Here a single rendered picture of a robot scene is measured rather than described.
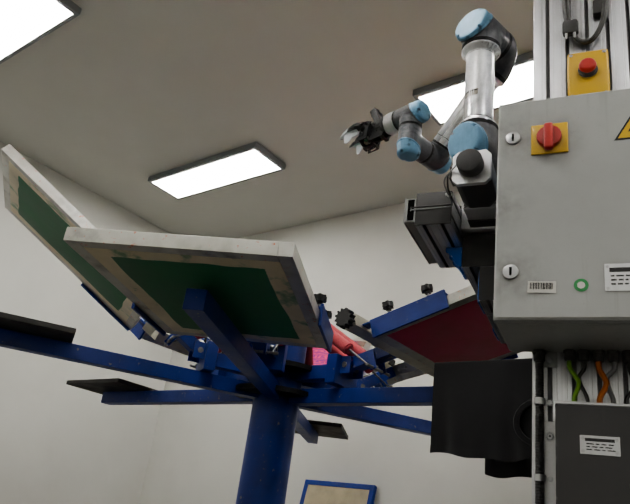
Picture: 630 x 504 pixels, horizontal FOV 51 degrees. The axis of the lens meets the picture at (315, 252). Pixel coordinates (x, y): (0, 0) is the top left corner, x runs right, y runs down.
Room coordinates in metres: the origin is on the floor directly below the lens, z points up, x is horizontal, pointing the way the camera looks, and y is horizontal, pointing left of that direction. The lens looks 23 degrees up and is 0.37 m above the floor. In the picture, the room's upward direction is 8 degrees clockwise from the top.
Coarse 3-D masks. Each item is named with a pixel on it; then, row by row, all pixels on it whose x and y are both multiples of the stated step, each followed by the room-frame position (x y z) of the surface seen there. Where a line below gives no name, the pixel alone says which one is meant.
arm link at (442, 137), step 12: (516, 48) 1.61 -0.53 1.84; (504, 60) 1.63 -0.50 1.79; (504, 72) 1.66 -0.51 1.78; (456, 108) 1.76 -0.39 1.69; (456, 120) 1.77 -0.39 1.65; (444, 132) 1.80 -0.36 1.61; (432, 144) 1.81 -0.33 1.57; (444, 144) 1.81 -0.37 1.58; (432, 156) 1.82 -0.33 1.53; (444, 156) 1.84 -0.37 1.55; (432, 168) 1.87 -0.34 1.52; (444, 168) 1.87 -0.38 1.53
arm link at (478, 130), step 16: (480, 16) 1.51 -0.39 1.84; (464, 32) 1.55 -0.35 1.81; (480, 32) 1.53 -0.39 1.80; (496, 32) 1.54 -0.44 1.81; (464, 48) 1.57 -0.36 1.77; (480, 48) 1.54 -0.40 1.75; (496, 48) 1.55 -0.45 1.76; (480, 64) 1.54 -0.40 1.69; (480, 80) 1.54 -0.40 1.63; (464, 96) 1.59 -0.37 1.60; (480, 96) 1.54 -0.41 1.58; (464, 112) 1.58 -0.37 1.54; (480, 112) 1.54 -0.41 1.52; (464, 128) 1.54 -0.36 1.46; (480, 128) 1.51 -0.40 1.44; (496, 128) 1.55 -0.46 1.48; (448, 144) 1.58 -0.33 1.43; (464, 144) 1.54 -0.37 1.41; (480, 144) 1.51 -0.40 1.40; (496, 144) 1.55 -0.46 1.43; (496, 160) 1.57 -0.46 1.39
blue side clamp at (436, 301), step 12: (420, 300) 2.11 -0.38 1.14; (432, 300) 2.08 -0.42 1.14; (444, 300) 2.06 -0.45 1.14; (396, 312) 2.17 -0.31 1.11; (408, 312) 2.14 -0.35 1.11; (420, 312) 2.11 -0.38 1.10; (432, 312) 2.08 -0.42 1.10; (372, 324) 2.24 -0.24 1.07; (384, 324) 2.20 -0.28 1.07; (396, 324) 2.17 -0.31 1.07; (372, 336) 2.23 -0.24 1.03
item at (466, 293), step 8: (464, 288) 2.02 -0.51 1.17; (472, 288) 2.00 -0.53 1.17; (448, 296) 2.06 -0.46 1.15; (456, 296) 2.04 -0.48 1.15; (464, 296) 2.02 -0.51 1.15; (472, 296) 2.01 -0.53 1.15; (456, 304) 2.06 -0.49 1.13; (440, 312) 2.11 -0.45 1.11; (400, 328) 2.20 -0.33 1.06; (384, 336) 2.26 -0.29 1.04; (392, 344) 2.33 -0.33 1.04; (400, 344) 2.33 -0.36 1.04; (408, 352) 2.41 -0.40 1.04; (416, 352) 2.41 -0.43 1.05; (512, 352) 2.48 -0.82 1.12; (520, 352) 2.49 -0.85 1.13; (424, 360) 2.49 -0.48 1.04; (432, 368) 2.58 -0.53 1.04
